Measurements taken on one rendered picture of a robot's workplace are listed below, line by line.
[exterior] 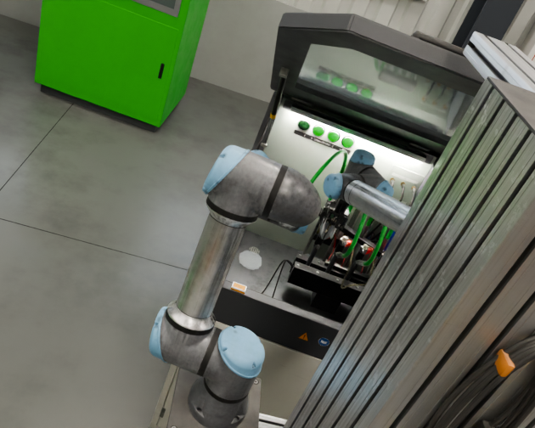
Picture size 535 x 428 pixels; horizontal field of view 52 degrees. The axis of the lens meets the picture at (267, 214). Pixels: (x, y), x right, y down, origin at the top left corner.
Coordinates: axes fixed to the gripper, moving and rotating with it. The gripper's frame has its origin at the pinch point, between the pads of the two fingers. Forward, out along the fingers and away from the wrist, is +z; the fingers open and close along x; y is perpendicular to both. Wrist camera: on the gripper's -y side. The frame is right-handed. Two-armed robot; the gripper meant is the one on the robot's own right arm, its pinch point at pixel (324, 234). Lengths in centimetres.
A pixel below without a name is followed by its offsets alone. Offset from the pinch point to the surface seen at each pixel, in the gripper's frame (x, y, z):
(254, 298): -15.8, 21.4, 20.3
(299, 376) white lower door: 11, 22, 48
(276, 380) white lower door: 4, 22, 54
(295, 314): -0.6, 21.6, 20.5
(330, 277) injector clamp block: 9.3, -1.2, 17.3
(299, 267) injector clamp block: -3.2, -0.3, 17.3
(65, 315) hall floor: -95, -26, 115
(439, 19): 80, -405, -20
